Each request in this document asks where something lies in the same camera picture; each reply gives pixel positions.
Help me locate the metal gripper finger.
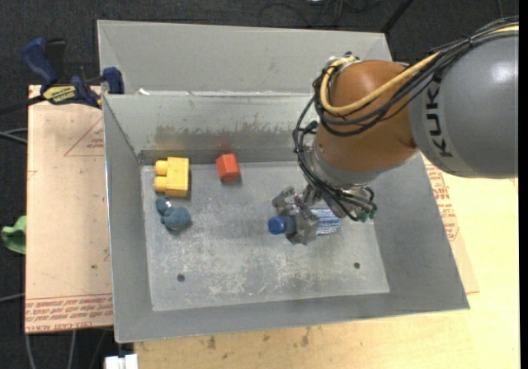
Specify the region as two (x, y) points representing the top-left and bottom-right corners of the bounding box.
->
(285, 210), (319, 246)
(271, 186), (299, 212)

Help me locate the clear plastic bottle blue cap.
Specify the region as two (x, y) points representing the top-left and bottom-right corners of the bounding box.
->
(267, 206), (344, 237)

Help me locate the red house-shaped block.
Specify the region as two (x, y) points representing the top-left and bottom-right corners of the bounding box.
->
(215, 153), (243, 184)

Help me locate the grey metal bin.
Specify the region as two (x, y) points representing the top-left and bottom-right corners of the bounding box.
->
(97, 19), (471, 344)

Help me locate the dark teal toy animal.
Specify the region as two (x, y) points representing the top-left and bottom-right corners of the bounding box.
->
(154, 195), (193, 232)

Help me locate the yellow toy brick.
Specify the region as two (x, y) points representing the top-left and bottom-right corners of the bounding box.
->
(153, 156), (191, 199)

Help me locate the brown cardboard board red print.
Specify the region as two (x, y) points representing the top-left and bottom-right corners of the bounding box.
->
(24, 84), (481, 334)

